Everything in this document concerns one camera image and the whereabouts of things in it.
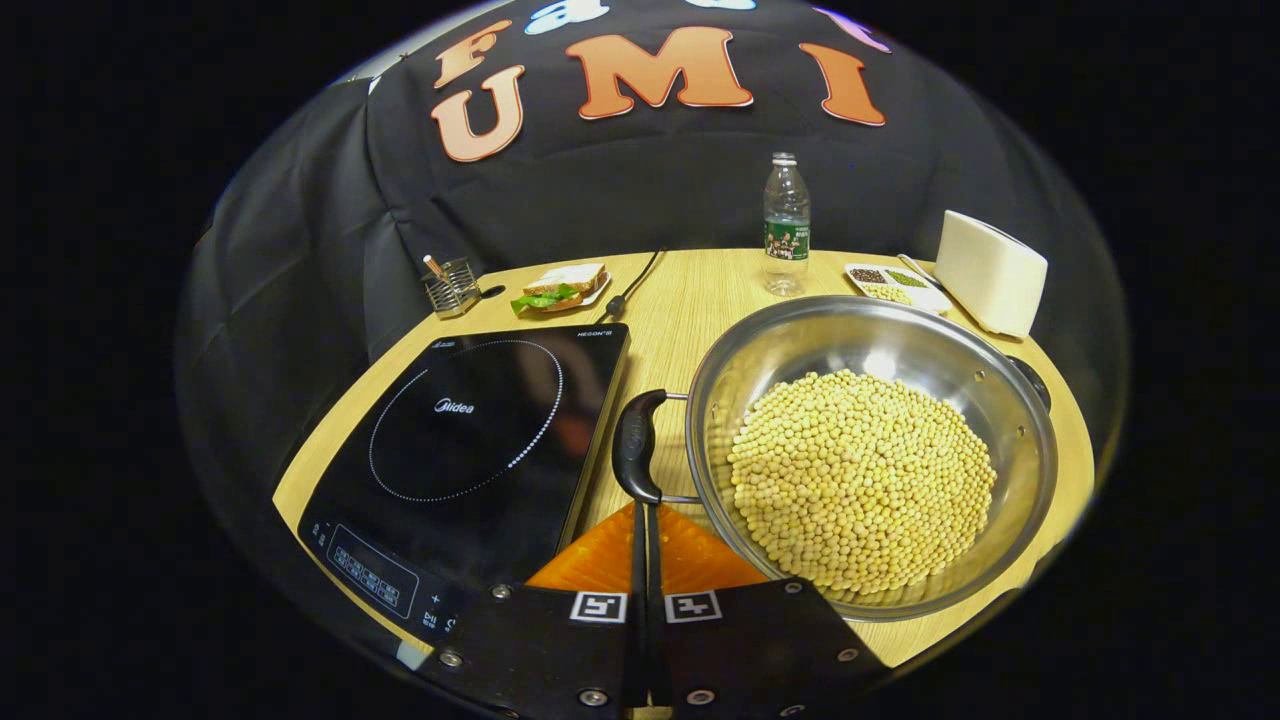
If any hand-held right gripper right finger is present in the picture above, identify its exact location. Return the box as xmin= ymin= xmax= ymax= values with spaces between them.
xmin=645 ymin=503 xmax=896 ymax=720

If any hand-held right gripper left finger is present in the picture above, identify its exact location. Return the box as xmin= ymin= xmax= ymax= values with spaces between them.
xmin=410 ymin=500 xmax=649 ymax=720

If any black induction cooktop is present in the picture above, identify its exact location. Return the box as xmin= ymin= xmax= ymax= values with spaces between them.
xmin=297 ymin=322 xmax=631 ymax=636

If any steel pot with black handles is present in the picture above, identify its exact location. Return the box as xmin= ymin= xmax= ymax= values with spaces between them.
xmin=612 ymin=295 xmax=1059 ymax=623

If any pile of soybeans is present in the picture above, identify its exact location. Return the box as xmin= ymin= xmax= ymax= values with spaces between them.
xmin=727 ymin=369 xmax=998 ymax=596

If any small white plate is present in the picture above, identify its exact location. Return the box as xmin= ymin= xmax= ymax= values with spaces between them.
xmin=540 ymin=270 xmax=612 ymax=313

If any sandwich with lettuce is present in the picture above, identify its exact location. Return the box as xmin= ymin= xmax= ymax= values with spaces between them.
xmin=510 ymin=263 xmax=608 ymax=317

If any white divided dish of beans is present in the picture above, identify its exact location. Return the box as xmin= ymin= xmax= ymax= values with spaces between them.
xmin=843 ymin=262 xmax=953 ymax=317

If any clear plastic water bottle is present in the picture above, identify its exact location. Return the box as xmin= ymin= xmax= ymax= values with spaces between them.
xmin=763 ymin=152 xmax=812 ymax=297

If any white toaster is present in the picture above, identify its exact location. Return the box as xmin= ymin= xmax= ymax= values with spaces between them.
xmin=933 ymin=210 xmax=1049 ymax=339

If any black backdrop cloth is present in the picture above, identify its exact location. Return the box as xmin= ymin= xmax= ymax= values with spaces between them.
xmin=178 ymin=0 xmax=1129 ymax=521

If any black power cable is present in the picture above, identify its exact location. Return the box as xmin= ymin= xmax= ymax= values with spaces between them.
xmin=603 ymin=247 xmax=666 ymax=321

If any metal wire utensil holder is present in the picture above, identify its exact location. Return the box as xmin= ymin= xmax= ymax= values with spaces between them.
xmin=422 ymin=254 xmax=483 ymax=320

